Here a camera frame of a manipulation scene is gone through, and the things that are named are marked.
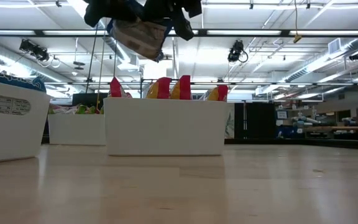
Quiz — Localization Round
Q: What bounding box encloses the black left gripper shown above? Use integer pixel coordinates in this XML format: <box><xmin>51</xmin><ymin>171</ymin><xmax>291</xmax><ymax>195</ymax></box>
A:
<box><xmin>83</xmin><ymin>0</ymin><xmax>145</xmax><ymax>28</ymax></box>

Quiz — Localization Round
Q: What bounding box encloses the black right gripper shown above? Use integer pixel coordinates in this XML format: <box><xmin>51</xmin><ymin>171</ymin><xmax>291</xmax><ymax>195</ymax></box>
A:
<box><xmin>144</xmin><ymin>0</ymin><xmax>203</xmax><ymax>42</ymax></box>

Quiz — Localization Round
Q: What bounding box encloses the blue Maruchan ramen packet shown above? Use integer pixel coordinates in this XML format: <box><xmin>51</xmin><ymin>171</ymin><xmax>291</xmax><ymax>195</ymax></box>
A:
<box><xmin>0</xmin><ymin>67</ymin><xmax>47</xmax><ymax>116</ymax></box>
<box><xmin>108</xmin><ymin>17</ymin><xmax>174</xmax><ymax>63</ymax></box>

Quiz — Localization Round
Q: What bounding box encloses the red Maruchan beef ramen packet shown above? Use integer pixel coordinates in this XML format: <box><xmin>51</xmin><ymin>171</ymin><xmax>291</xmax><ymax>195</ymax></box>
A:
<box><xmin>146</xmin><ymin>77</ymin><xmax>172</xmax><ymax>100</ymax></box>
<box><xmin>170</xmin><ymin>75</ymin><xmax>193</xmax><ymax>100</ymax></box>
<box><xmin>109</xmin><ymin>77</ymin><xmax>133</xmax><ymax>99</ymax></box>
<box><xmin>199</xmin><ymin>85</ymin><xmax>229</xmax><ymax>102</ymax></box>

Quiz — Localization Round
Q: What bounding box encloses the white plastic bin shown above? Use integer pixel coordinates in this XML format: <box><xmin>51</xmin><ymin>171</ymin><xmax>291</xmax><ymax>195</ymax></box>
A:
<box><xmin>48</xmin><ymin>113</ymin><xmax>106</xmax><ymax>146</ymax></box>
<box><xmin>0</xmin><ymin>77</ymin><xmax>52</xmax><ymax>165</ymax></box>
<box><xmin>103</xmin><ymin>97</ymin><xmax>230</xmax><ymax>157</ymax></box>

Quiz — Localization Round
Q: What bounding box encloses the black monitor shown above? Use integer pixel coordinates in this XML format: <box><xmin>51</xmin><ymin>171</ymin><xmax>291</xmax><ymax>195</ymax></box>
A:
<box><xmin>72</xmin><ymin>92</ymin><xmax>109</xmax><ymax>108</ymax></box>

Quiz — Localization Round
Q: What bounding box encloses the black beam with light strips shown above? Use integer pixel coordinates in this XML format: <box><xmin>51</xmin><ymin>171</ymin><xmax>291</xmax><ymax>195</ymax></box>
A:
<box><xmin>0</xmin><ymin>29</ymin><xmax>358</xmax><ymax>36</ymax></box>

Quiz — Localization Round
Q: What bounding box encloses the black cabinet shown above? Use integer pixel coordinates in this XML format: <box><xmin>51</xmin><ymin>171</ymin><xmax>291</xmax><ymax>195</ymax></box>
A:
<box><xmin>234</xmin><ymin>101</ymin><xmax>277</xmax><ymax>140</ymax></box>

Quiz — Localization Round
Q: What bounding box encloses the white vent grille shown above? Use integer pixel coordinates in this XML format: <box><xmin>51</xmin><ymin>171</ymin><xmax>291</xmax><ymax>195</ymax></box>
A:
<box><xmin>328</xmin><ymin>37</ymin><xmax>341</xmax><ymax>54</ymax></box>

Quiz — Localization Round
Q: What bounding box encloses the blue storage crate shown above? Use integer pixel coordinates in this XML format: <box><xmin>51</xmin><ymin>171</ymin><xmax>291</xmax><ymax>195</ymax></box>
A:
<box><xmin>276</xmin><ymin>125</ymin><xmax>305</xmax><ymax>139</ymax></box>

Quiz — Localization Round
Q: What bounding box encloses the wooden background table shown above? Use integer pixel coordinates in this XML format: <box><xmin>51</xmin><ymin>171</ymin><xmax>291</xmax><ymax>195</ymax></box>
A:
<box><xmin>303</xmin><ymin>125</ymin><xmax>358</xmax><ymax>132</ymax></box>

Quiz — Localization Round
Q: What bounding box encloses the black hanging cable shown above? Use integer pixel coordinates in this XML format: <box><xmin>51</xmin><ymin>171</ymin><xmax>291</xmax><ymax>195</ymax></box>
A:
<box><xmin>85</xmin><ymin>24</ymin><xmax>99</xmax><ymax>94</ymax></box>

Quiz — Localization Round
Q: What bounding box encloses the black camera with cable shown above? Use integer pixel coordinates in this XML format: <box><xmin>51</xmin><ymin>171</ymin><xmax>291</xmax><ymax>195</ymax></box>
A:
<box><xmin>227</xmin><ymin>39</ymin><xmax>249</xmax><ymax>63</ymax></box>

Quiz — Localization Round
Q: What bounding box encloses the black horizontal rail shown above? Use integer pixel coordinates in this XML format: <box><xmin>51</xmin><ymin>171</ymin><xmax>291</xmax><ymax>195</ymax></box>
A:
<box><xmin>140</xmin><ymin>81</ymin><xmax>358</xmax><ymax>86</ymax></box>

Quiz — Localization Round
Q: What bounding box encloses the black table frame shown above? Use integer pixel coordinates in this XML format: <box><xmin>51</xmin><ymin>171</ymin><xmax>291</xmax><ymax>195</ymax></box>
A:
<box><xmin>224</xmin><ymin>138</ymin><xmax>358</xmax><ymax>151</ymax></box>

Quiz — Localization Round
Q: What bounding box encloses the silver ventilation duct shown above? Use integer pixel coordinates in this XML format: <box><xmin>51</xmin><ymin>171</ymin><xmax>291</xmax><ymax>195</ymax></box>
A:
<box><xmin>283</xmin><ymin>37</ymin><xmax>358</xmax><ymax>83</ymax></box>

